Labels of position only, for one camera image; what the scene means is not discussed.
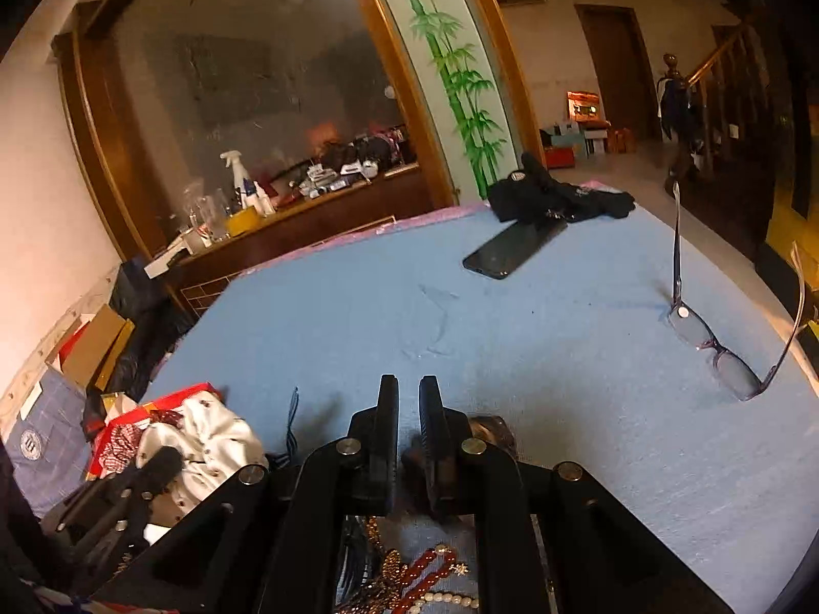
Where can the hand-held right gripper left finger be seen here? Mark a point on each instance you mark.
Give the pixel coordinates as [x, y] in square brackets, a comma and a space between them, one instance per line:
[387, 441]

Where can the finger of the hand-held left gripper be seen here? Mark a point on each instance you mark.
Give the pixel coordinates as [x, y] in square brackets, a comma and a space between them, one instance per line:
[121, 524]
[150, 470]

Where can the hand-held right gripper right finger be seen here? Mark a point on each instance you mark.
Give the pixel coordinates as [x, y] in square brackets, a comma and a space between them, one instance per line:
[432, 441]

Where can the white dotted scrunchie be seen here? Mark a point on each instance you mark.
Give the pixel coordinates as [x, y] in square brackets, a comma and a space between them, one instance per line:
[205, 448]

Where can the red cardboard box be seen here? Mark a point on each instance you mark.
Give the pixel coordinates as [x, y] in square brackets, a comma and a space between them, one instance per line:
[192, 390]

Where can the brown hair claw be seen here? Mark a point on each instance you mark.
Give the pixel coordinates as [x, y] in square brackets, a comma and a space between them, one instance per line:
[492, 432]

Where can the blue plaid bag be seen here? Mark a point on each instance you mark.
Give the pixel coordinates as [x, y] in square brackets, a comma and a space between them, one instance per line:
[51, 435]

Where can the gold brooch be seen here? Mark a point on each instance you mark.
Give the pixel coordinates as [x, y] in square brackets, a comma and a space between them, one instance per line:
[390, 572]

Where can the blue table cloth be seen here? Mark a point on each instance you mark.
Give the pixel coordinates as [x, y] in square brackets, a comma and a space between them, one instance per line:
[384, 307]

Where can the brown cardboard box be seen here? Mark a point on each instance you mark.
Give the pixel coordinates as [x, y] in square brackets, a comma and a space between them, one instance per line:
[96, 345]

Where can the black plastic bag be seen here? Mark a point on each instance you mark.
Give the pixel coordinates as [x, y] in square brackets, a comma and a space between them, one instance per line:
[144, 320]

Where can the flat white box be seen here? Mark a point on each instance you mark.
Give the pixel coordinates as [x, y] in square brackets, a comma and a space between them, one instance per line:
[166, 263]

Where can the black smartphone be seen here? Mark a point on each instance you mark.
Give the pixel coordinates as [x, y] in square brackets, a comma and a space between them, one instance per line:
[512, 249]

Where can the wooden cabinet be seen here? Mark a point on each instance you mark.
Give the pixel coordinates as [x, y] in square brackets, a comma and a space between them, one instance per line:
[333, 217]

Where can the glass pitcher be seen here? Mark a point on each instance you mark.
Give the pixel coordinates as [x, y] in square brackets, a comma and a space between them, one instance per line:
[214, 217]

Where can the yellow box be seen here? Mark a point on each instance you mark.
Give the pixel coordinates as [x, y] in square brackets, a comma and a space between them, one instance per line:
[243, 222]

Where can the small white bottle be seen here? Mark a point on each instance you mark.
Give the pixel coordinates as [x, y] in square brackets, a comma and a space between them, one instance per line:
[262, 199]

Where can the clutter pile on cabinet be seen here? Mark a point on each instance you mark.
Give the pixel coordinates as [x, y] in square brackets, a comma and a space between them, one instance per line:
[358, 153]

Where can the white spray bottle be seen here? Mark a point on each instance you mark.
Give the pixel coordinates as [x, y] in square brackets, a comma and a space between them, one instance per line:
[235, 172]

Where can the stack of boxes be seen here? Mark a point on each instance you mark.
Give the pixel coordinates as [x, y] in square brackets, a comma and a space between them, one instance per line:
[576, 141]

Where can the orange gift box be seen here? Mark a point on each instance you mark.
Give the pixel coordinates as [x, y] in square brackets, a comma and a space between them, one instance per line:
[585, 105]

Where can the bamboo painted glass panel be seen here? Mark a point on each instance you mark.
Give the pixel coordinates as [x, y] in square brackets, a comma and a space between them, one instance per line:
[448, 64]

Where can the wood framed glass panel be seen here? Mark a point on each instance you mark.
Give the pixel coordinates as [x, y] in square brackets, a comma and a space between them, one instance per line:
[256, 64]

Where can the brown wooden door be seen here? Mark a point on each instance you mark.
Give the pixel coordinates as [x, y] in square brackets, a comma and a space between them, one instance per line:
[617, 70]

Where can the wooden stair railing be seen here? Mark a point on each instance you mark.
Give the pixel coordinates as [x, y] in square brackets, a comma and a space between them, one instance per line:
[736, 77]

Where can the purple frame eyeglasses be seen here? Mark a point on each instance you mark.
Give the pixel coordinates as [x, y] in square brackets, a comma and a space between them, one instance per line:
[716, 348]

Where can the dark jacket on post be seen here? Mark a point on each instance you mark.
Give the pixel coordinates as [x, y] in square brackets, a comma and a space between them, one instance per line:
[678, 109]

